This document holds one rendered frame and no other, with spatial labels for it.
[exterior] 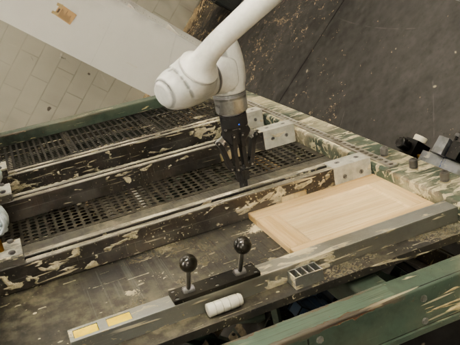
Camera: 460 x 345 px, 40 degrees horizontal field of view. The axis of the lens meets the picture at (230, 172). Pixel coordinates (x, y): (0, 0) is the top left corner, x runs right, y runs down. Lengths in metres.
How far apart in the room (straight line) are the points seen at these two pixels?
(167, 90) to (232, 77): 0.21
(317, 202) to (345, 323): 0.61
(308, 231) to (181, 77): 0.50
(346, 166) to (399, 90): 1.69
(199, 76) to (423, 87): 2.02
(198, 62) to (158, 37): 3.97
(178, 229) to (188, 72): 0.43
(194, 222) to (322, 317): 0.59
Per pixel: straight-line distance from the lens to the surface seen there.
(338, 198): 1.76
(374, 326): 1.26
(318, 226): 1.62
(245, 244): 1.28
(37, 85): 6.95
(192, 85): 1.51
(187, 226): 1.68
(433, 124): 3.19
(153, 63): 5.52
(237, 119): 1.69
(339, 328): 1.22
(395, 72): 3.59
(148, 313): 1.34
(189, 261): 1.26
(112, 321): 1.35
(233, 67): 1.64
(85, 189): 2.10
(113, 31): 5.40
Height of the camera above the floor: 2.07
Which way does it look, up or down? 27 degrees down
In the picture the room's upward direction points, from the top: 65 degrees counter-clockwise
